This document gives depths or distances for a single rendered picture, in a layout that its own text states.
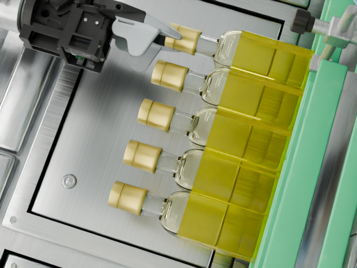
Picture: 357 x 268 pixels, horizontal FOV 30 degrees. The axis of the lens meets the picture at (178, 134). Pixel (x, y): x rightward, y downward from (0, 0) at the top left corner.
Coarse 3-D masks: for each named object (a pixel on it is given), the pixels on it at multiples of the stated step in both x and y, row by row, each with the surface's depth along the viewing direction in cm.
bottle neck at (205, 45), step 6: (204, 36) 90; (210, 36) 91; (198, 42) 90; (204, 42) 90; (210, 42) 90; (198, 48) 90; (204, 48) 90; (210, 48) 90; (198, 54) 91; (204, 54) 91; (210, 54) 90
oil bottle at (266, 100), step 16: (208, 80) 87; (224, 80) 87; (240, 80) 87; (256, 80) 87; (272, 80) 87; (208, 96) 87; (224, 96) 86; (240, 96) 86; (256, 96) 86; (272, 96) 86; (288, 96) 86; (240, 112) 86; (256, 112) 86; (272, 112) 86; (288, 112) 86; (288, 128) 86
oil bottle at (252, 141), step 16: (208, 112) 86; (224, 112) 86; (192, 128) 86; (208, 128) 85; (224, 128) 85; (240, 128) 85; (256, 128) 85; (272, 128) 85; (192, 144) 87; (208, 144) 85; (224, 144) 85; (240, 144) 85; (256, 144) 85; (272, 144) 85; (288, 144) 85; (240, 160) 86; (256, 160) 84; (272, 160) 84
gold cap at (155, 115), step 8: (144, 104) 87; (152, 104) 88; (160, 104) 88; (144, 112) 87; (152, 112) 87; (160, 112) 87; (168, 112) 87; (144, 120) 87; (152, 120) 87; (160, 120) 87; (168, 120) 87; (160, 128) 88; (168, 128) 87
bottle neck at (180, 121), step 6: (174, 114) 87; (180, 114) 87; (186, 114) 88; (174, 120) 87; (180, 120) 87; (186, 120) 87; (174, 126) 87; (180, 126) 87; (186, 126) 87; (180, 132) 88; (186, 132) 87
